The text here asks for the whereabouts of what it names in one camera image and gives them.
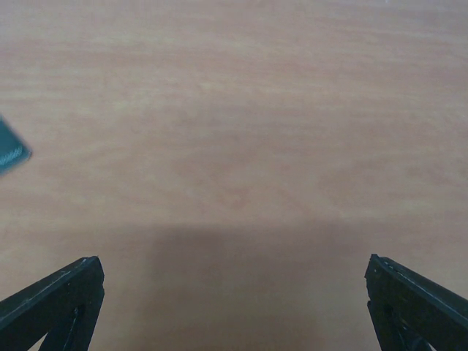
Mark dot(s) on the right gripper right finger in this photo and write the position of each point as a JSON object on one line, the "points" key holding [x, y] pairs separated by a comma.
{"points": [[410, 312]]}

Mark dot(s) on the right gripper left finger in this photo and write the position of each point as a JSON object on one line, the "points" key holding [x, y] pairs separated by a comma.
{"points": [[60, 310]]}

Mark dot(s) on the navy blue card holder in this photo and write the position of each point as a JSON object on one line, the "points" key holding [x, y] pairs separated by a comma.
{"points": [[14, 150]]}

